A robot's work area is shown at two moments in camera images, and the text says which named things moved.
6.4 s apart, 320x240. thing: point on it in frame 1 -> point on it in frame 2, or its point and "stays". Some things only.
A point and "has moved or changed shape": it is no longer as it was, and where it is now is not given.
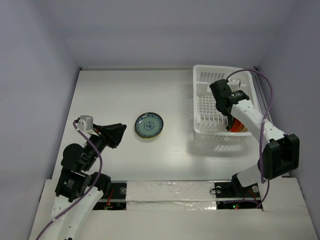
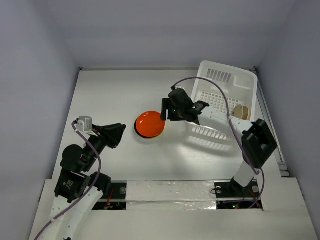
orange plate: (237, 126) has moved or changed shape
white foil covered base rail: (170, 195) stays
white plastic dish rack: (208, 122) stays
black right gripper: (229, 116) -> (170, 110)
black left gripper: (111, 133) stays
